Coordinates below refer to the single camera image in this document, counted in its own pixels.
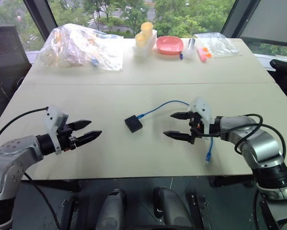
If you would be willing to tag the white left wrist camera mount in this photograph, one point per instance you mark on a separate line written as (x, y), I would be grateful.
(52, 119)

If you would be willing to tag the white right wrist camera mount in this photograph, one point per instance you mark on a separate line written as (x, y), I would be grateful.
(203, 109)

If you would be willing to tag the grey rounded robot foot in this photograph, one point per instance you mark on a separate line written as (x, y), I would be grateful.
(113, 208)

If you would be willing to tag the black padded chair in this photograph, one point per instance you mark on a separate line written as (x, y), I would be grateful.
(283, 76)

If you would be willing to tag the clear flat zip bag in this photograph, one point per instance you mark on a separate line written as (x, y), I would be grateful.
(223, 44)

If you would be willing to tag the dark window frame pillar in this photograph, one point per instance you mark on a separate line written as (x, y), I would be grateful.
(41, 19)
(260, 19)

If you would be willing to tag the white plastic cup holder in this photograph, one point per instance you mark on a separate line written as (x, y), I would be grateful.
(151, 44)

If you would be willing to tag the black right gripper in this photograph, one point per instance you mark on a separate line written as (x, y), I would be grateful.
(197, 124)

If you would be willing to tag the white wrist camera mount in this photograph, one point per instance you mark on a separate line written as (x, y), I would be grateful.
(203, 109)
(52, 119)

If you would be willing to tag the short yellow plastic cup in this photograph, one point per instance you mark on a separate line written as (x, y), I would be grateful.
(141, 40)

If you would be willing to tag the tall yellow plastic cup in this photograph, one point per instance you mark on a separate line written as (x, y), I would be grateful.
(147, 29)

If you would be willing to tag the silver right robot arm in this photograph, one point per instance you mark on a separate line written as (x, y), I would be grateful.
(260, 146)

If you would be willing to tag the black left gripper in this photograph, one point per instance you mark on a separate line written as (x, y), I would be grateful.
(66, 137)

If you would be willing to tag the pink plastic bowl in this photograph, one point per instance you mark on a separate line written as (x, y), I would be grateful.
(169, 45)

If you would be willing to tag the small black box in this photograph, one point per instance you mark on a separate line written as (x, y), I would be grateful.
(133, 123)

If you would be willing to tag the small blue cap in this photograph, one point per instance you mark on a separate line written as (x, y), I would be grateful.
(181, 56)

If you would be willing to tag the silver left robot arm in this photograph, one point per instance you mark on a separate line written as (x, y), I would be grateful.
(11, 153)

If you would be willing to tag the small orange plastic piece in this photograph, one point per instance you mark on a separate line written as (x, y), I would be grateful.
(206, 49)
(209, 55)

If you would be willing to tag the clear bag of plastic items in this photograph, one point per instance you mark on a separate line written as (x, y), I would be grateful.
(78, 48)

